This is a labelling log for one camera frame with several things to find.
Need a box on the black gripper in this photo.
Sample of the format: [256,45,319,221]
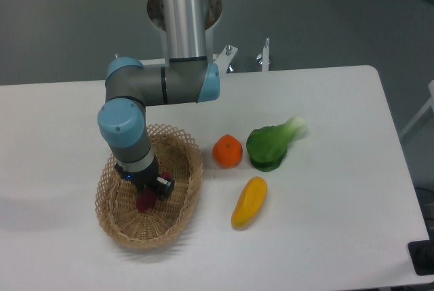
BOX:
[115,158,175,200]

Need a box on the purple sweet potato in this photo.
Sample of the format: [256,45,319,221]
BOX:
[136,172,172,212]

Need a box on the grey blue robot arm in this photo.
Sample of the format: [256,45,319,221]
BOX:
[97,0,220,199]

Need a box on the woven wicker basket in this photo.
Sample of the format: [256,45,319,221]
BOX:
[95,124,203,249]

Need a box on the orange tangerine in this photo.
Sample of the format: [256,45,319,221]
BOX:
[212,134,243,168]

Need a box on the yellow mango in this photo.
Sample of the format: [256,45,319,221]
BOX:
[231,176,268,230]

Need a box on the green bok choy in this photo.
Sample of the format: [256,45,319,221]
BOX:
[246,115,307,172]

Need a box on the black box at table edge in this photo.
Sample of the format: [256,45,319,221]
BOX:
[408,240,433,276]

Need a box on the white metal base frame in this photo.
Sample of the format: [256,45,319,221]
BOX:
[114,37,273,75]

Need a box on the white frame at right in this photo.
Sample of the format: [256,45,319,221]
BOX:
[399,80,433,140]

